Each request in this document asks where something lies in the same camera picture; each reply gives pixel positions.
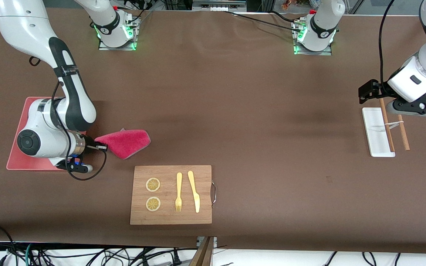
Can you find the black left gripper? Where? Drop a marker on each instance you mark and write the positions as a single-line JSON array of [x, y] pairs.
[[377, 89]]

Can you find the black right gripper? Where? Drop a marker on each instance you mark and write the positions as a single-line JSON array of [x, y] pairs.
[[90, 142]]

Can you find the red cloth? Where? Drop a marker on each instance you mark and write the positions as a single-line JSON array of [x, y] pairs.
[[128, 142]]

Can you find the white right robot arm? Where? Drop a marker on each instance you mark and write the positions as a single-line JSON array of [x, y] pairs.
[[31, 29]]

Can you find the white rectangular tray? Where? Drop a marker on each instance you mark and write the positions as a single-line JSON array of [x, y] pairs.
[[374, 125]]

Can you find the white elastic band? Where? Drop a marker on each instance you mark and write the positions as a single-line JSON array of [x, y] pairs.
[[394, 123]]

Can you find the lemon slice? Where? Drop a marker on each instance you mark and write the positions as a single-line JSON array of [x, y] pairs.
[[153, 204], [153, 184]]

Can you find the wooden cutting board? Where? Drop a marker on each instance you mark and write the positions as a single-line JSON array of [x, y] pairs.
[[167, 192]]

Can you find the yellow plastic fork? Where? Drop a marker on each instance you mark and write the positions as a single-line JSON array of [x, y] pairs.
[[179, 181]]

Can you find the pink plastic bin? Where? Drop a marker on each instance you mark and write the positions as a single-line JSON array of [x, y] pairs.
[[13, 160]]

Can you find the yellow plastic knife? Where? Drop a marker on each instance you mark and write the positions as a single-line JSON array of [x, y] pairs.
[[196, 201]]

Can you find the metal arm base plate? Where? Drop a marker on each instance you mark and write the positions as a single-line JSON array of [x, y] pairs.
[[105, 47], [324, 53]]

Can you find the wooden post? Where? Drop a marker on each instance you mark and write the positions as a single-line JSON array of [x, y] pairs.
[[203, 255]]

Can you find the aluminium frame beam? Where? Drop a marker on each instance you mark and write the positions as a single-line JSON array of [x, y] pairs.
[[220, 4]]

